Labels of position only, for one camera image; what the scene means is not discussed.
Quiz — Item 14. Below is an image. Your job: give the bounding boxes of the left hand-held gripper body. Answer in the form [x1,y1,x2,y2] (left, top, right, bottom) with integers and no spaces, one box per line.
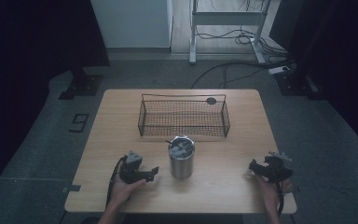
[117,150,147,185]

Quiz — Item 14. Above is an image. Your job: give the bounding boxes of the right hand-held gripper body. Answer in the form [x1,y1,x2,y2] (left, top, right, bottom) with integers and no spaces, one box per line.
[262,151,294,184]

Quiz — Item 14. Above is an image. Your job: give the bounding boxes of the stainless steel tumbler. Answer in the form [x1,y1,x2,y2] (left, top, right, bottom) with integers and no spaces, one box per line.
[168,134,197,181]

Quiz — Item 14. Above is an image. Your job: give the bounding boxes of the dark wire mesh basket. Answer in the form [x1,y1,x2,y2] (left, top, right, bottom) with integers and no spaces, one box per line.
[137,93,231,139]

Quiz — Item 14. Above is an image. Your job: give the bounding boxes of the person's left hand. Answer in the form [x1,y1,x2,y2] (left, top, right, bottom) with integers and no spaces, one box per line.
[109,178,147,209]

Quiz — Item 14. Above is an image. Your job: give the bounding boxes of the person's right hand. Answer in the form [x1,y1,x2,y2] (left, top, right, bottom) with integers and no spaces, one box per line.
[255,173,294,213]

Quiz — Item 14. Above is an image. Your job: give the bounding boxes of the black stand base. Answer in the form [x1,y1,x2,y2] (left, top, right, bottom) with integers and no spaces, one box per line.
[58,66,104,101]
[274,68,324,101]

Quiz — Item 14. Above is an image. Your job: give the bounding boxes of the white power strip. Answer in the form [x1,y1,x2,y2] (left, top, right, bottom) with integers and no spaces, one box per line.
[268,65,294,76]

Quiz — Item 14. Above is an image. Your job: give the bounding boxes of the dark curtain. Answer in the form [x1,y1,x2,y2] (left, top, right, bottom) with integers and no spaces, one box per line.
[0,0,111,200]
[268,0,358,160]

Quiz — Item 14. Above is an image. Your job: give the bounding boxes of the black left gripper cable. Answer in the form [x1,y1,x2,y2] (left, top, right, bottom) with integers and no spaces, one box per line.
[105,156,128,210]

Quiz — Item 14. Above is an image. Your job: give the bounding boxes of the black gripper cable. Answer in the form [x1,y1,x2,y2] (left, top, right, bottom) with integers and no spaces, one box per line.
[105,156,128,210]
[274,174,286,217]

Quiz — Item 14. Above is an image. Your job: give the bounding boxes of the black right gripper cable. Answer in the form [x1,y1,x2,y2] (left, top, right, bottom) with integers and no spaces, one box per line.
[274,174,286,217]

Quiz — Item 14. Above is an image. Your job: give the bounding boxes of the tangle of black floor cables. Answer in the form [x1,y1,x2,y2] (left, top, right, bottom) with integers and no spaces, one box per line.
[190,0,296,91]

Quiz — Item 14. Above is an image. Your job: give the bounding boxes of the white desk frame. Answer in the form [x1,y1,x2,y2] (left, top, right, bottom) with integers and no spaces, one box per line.
[188,0,277,65]

